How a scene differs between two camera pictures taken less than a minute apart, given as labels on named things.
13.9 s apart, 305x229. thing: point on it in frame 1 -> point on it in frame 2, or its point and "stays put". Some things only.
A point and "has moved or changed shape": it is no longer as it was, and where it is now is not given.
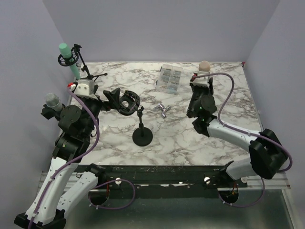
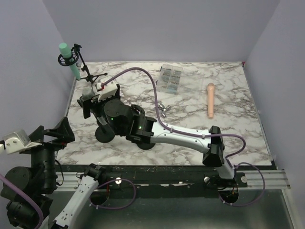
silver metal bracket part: x=163 y=108 stays put
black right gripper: x=209 y=90 -> x=98 y=104
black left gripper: x=113 y=96 -> x=64 y=132
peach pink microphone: x=204 y=66 has moved or changed shape
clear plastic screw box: x=168 y=80 stays put
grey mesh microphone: x=54 y=101 has moved or changed shape
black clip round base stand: x=48 y=112 -> x=105 y=133
